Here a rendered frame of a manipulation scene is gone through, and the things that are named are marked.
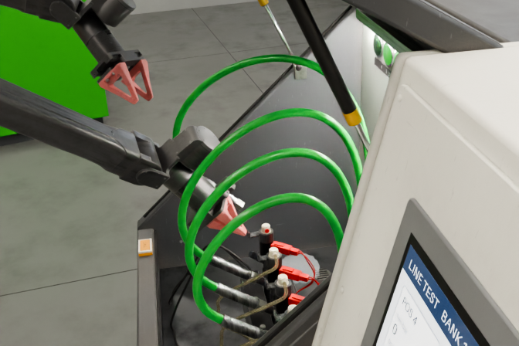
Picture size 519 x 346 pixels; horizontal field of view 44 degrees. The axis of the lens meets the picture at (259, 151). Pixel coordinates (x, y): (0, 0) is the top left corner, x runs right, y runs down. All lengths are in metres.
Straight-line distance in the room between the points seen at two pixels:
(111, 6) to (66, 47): 3.09
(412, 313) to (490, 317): 0.12
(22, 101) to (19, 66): 3.41
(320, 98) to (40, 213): 2.44
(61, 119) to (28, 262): 2.33
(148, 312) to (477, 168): 0.87
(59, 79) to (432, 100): 3.89
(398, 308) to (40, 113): 0.58
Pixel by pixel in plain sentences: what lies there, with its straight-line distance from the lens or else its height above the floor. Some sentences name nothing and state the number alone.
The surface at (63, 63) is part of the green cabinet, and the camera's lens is 4.41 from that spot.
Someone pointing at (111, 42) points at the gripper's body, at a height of 1.42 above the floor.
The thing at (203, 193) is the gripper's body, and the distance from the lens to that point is 1.17.
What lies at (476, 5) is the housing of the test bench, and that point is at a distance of 1.18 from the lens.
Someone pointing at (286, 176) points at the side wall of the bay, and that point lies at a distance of 1.54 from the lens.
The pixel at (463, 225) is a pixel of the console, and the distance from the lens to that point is 0.58.
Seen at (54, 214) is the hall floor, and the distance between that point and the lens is 3.64.
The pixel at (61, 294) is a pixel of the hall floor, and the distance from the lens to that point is 3.04.
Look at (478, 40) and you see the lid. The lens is 0.77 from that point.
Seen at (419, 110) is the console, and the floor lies 1.52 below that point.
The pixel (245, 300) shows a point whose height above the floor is 1.08.
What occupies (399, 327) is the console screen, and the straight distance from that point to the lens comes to 0.67.
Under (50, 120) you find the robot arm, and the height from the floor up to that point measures 1.41.
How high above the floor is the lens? 1.77
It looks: 26 degrees down
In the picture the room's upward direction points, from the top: 3 degrees counter-clockwise
